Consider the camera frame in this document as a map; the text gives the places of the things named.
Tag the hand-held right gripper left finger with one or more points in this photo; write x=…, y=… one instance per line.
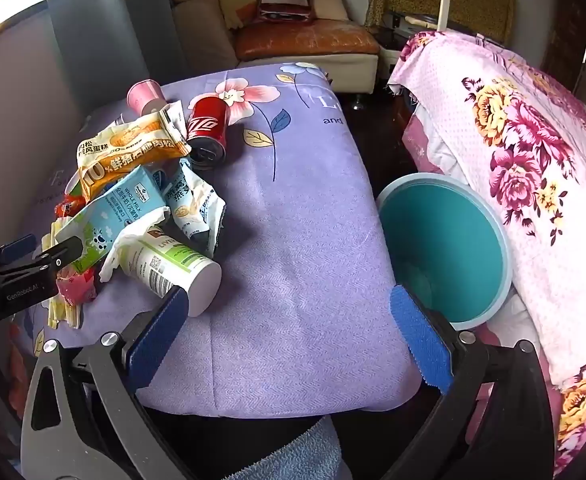
x=153, y=340

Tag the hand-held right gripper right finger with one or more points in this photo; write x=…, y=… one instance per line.
x=420, y=340

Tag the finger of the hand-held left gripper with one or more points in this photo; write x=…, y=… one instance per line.
x=65, y=252
x=18, y=247

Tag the orange snack packet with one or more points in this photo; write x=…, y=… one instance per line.
x=75, y=287

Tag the yellow white cloth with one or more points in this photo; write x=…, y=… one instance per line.
x=63, y=316

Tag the white tissue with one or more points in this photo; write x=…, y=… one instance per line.
x=123, y=249

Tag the blue white milk carton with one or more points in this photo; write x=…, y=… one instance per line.
x=118, y=200

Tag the white green label bottle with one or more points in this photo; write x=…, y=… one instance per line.
x=173, y=265

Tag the teal round bin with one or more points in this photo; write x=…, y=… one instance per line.
x=443, y=250

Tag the yellow snack wrapper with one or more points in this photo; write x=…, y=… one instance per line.
x=123, y=150

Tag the white blue snack wrapper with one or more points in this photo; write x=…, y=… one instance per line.
x=193, y=205

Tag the pink paper cup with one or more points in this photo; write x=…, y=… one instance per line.
x=143, y=97

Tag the red soda can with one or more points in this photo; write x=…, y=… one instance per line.
x=205, y=125

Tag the purple floral blanket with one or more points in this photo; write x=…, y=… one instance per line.
x=298, y=260

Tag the light blue towel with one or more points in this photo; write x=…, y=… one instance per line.
x=298, y=455

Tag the pink floral blanket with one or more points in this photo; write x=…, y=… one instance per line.
x=523, y=160

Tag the yellow printed pillow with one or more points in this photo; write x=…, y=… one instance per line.
x=238, y=0

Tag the cream sofa with orange seat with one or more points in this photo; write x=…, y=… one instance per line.
x=298, y=42

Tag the black electronic device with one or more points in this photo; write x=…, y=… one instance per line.
x=413, y=21

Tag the brown wooden cabinet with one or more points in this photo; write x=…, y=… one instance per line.
x=573, y=35

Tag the plain cream pillow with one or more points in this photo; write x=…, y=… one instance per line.
x=329, y=2

